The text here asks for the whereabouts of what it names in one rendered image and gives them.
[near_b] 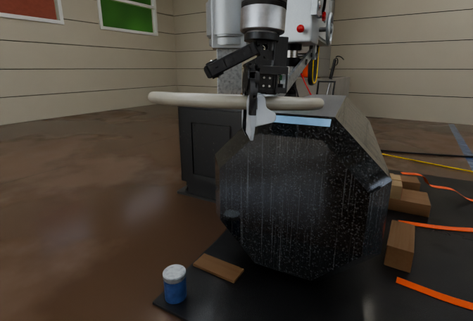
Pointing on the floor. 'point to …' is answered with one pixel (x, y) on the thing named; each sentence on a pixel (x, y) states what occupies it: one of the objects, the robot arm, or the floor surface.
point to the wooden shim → (219, 267)
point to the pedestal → (203, 146)
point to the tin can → (174, 284)
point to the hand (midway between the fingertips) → (246, 131)
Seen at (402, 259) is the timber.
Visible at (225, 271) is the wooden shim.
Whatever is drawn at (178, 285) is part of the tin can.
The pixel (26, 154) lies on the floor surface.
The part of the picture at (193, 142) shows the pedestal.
